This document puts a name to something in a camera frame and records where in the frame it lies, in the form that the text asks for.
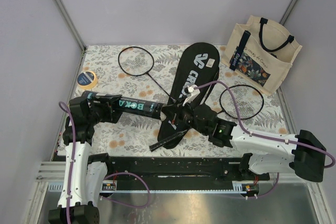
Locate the aluminium frame post left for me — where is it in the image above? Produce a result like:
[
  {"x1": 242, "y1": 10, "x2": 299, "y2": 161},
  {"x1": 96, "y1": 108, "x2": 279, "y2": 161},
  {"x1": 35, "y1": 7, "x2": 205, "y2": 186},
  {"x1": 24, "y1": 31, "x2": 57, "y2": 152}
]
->
[{"x1": 53, "y1": 0, "x2": 87, "y2": 51}]

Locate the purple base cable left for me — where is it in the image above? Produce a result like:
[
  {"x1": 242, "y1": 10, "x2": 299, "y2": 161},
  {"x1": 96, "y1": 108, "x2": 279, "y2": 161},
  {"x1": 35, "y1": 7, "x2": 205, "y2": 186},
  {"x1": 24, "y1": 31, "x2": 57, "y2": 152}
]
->
[{"x1": 98, "y1": 173, "x2": 152, "y2": 208}]

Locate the black Crossway racket cover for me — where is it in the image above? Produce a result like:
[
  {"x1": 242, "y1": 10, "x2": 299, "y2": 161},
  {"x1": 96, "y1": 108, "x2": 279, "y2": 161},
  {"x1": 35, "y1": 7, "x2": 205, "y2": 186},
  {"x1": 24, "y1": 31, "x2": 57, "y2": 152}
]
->
[{"x1": 157, "y1": 42, "x2": 220, "y2": 150}]

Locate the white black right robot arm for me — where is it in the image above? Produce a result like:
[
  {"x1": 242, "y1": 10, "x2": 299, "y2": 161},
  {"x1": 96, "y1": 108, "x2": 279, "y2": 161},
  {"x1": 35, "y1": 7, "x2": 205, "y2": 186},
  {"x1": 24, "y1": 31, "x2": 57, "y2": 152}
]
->
[{"x1": 161, "y1": 104, "x2": 326, "y2": 183}]

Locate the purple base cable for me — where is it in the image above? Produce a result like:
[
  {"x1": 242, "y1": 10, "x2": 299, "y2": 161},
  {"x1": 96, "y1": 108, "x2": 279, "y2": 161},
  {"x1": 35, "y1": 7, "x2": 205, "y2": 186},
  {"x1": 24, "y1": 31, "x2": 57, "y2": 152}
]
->
[
  {"x1": 246, "y1": 173, "x2": 280, "y2": 200},
  {"x1": 98, "y1": 173, "x2": 152, "y2": 208}
]

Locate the black badminton racket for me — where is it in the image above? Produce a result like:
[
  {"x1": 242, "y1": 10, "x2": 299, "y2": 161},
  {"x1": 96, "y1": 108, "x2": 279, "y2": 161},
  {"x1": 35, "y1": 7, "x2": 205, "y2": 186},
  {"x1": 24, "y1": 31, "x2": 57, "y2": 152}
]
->
[
  {"x1": 117, "y1": 46, "x2": 176, "y2": 102},
  {"x1": 149, "y1": 84, "x2": 264, "y2": 153}
]

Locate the black badminton racket right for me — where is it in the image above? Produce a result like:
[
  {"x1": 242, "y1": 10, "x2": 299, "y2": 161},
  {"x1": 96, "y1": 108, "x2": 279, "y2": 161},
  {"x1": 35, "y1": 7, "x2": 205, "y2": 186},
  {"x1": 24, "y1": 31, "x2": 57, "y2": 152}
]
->
[{"x1": 149, "y1": 84, "x2": 264, "y2": 153}]

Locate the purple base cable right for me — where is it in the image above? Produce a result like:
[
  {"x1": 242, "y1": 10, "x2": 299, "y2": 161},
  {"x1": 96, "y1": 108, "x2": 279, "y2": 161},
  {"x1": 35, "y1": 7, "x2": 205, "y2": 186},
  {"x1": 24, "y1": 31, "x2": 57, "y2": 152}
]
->
[{"x1": 246, "y1": 173, "x2": 280, "y2": 200}]

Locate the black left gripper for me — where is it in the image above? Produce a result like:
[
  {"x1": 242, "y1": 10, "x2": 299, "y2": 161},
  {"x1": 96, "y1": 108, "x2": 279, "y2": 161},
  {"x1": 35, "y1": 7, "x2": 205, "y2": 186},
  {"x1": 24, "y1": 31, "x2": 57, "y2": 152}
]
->
[{"x1": 87, "y1": 95, "x2": 125, "y2": 125}]

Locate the black Boka shuttlecock tube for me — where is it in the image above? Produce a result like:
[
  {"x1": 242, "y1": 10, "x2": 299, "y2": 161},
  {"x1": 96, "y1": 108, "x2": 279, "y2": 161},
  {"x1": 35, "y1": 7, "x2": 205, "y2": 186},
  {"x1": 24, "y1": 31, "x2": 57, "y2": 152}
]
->
[{"x1": 81, "y1": 91, "x2": 165, "y2": 120}]

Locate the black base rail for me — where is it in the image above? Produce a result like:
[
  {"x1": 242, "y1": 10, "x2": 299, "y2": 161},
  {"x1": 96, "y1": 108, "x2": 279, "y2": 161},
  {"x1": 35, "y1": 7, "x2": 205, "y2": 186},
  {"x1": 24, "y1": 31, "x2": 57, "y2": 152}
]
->
[{"x1": 51, "y1": 153, "x2": 271, "y2": 198}]

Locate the yellow masking tape roll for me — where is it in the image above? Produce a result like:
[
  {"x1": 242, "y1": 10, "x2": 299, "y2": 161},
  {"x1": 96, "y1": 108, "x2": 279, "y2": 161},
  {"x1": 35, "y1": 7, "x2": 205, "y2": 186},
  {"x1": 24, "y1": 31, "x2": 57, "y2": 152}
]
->
[{"x1": 77, "y1": 70, "x2": 98, "y2": 90}]

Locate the black badminton racket left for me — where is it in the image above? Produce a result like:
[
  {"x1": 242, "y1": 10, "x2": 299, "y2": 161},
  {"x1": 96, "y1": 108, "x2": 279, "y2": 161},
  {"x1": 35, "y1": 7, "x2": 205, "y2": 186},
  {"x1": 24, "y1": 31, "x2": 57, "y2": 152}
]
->
[{"x1": 117, "y1": 46, "x2": 176, "y2": 102}]

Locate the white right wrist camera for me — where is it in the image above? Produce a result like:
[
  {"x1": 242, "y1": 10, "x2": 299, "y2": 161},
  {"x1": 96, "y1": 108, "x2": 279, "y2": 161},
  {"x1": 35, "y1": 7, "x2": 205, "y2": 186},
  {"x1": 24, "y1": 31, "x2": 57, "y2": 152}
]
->
[{"x1": 183, "y1": 84, "x2": 200, "y2": 106}]

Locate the floral patterned table mat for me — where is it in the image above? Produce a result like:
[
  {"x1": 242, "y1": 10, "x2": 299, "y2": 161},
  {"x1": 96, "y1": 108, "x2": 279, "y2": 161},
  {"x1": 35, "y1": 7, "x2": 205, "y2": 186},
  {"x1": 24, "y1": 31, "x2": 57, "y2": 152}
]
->
[{"x1": 59, "y1": 53, "x2": 298, "y2": 159}]

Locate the white shuttlecock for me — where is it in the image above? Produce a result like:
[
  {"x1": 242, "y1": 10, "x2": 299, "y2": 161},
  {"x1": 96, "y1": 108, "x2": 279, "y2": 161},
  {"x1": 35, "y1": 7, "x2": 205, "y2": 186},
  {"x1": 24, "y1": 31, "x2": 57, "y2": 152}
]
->
[{"x1": 160, "y1": 112, "x2": 166, "y2": 121}]

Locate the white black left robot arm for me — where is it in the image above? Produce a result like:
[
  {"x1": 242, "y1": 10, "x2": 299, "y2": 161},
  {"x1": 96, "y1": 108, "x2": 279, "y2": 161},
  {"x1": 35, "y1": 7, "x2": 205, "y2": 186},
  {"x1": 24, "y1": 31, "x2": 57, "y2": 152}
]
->
[{"x1": 48, "y1": 91, "x2": 121, "y2": 223}]

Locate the cream canvas tote bag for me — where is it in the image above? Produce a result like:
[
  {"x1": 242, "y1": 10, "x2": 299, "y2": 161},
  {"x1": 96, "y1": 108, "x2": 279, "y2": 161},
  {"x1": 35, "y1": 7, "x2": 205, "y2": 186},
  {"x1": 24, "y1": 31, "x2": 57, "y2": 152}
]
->
[{"x1": 222, "y1": 16, "x2": 302, "y2": 95}]

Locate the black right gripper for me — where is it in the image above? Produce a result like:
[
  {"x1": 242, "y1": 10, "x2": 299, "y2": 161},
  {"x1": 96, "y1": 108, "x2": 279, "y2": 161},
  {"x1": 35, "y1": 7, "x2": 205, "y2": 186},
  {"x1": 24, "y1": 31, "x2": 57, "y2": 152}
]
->
[{"x1": 161, "y1": 96, "x2": 208, "y2": 136}]

